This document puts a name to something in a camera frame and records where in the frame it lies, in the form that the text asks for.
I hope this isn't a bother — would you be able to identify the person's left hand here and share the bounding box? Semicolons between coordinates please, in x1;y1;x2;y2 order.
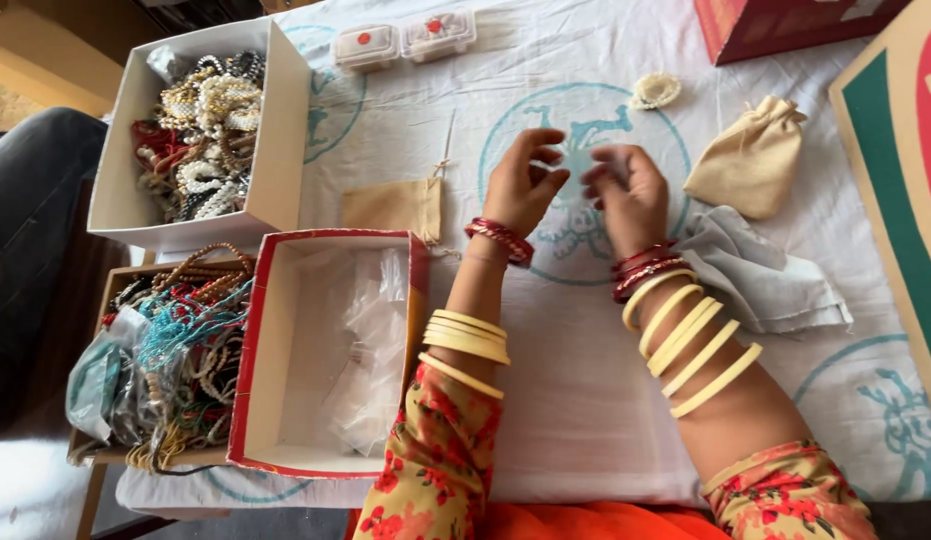
483;127;572;241

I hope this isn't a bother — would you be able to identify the person's right hand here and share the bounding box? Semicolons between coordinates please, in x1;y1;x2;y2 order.
581;144;671;261

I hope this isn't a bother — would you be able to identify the red bangles set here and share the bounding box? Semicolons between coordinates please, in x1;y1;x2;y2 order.
611;240;691;305
464;217;536;269

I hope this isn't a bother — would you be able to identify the stack of cream bangles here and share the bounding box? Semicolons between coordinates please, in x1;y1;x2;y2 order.
622;268;764;420
418;308;512;401

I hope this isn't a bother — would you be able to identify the grey folded cloth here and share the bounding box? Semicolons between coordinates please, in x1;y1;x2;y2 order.
670;205;855;336

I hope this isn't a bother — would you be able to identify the clear plastic container red dot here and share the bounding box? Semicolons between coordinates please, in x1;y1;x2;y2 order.
331;23;402;75
399;6;479;64

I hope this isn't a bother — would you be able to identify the red cardboard box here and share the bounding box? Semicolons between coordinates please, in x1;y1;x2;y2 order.
693;0;913;68

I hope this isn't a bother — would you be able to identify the white cloth with blue print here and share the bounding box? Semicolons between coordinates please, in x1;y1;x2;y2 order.
116;0;931;520

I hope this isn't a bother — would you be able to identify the green and red printed carton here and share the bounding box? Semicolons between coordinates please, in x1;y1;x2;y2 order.
828;0;931;445

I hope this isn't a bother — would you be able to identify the heap of clear plastic bags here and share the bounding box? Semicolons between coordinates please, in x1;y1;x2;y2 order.
315;247;411;459

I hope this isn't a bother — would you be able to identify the white cardboard box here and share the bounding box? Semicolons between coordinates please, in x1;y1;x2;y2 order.
87;16;313;255

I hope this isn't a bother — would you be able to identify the person's left floral sleeve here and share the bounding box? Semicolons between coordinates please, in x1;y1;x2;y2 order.
351;363;505;540

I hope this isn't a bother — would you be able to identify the person's floral sleeve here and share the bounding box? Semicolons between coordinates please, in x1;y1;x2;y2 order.
351;363;505;540
700;439;880;540

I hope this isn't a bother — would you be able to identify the red-edged white box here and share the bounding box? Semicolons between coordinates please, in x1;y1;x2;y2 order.
226;228;431;480

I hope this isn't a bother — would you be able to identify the orange garment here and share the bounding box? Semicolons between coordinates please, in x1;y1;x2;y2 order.
344;499;738;540

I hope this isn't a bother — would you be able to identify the person's right floral sleeve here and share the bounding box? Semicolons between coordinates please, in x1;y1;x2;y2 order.
700;439;880;540

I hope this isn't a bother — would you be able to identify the brown cardboard box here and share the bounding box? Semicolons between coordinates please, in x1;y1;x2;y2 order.
66;253;258;471

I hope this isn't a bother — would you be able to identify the teal plastic bag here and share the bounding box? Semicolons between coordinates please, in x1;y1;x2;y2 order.
65;328;126;445

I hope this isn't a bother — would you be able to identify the tan cardboard carton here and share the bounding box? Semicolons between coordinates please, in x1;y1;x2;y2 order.
0;0;168;120

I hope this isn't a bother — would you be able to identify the wooden stool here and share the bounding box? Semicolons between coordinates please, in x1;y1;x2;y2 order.
68;459;177;540

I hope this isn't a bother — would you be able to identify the cream pearl bracelet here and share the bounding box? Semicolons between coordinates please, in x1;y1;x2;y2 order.
629;72;683;112

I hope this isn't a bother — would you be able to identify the filled beige drawstring pouch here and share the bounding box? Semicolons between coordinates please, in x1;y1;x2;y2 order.
682;94;809;222

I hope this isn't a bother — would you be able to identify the flat beige drawstring pouch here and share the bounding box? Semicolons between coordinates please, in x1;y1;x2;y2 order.
341;108;462;261

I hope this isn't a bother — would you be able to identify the heap of bead bracelets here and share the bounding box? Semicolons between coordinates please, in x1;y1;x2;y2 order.
131;49;267;225

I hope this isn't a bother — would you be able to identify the heap of bead necklaces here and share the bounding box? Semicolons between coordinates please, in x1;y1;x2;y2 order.
98;241;257;475

